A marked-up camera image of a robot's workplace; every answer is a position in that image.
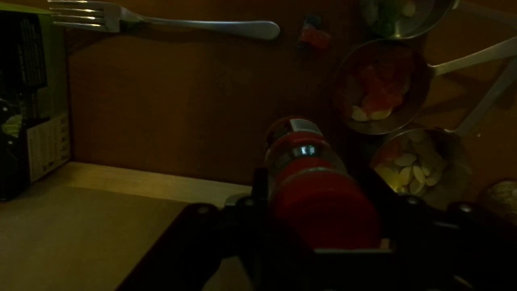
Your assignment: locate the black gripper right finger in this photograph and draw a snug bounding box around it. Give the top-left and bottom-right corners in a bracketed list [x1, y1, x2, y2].
[370, 173, 517, 291]

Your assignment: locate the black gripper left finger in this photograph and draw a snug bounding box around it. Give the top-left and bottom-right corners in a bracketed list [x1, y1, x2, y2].
[117, 168, 268, 291]

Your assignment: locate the red capped spice bottle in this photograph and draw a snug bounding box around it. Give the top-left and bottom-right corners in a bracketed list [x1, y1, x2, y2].
[265, 117, 382, 249]

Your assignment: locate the small steel measuring cup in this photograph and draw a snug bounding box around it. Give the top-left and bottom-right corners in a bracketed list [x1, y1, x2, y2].
[369, 58, 517, 210]

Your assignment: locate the middle steel measuring cup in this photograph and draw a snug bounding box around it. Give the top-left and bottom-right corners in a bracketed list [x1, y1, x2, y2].
[335, 37, 517, 136]

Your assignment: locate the green cardboard box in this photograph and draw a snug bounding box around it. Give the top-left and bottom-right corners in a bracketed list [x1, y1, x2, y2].
[0, 2, 71, 201]

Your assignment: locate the large steel measuring cup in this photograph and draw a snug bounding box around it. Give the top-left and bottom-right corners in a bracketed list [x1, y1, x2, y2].
[361, 0, 517, 41]

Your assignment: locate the small red toy piece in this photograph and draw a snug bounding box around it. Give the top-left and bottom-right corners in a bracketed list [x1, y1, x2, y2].
[299, 16, 331, 50]

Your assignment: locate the silver fork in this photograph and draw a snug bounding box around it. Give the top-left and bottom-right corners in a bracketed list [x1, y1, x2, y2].
[47, 0, 281, 41]

